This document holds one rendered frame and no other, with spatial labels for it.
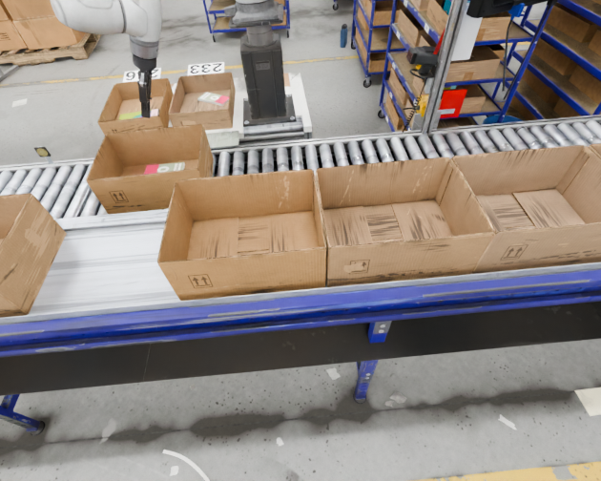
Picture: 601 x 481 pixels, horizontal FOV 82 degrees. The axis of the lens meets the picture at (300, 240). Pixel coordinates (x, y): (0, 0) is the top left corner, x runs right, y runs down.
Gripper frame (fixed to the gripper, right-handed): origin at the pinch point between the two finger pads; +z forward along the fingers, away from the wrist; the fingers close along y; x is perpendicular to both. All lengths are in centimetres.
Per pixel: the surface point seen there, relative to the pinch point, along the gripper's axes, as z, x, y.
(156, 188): 13.7, -9.0, -28.0
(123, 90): 30, 23, 60
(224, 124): 14.6, -30.1, 24.6
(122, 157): 25.9, 9.6, 0.0
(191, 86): 20, -11, 62
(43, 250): 15, 16, -60
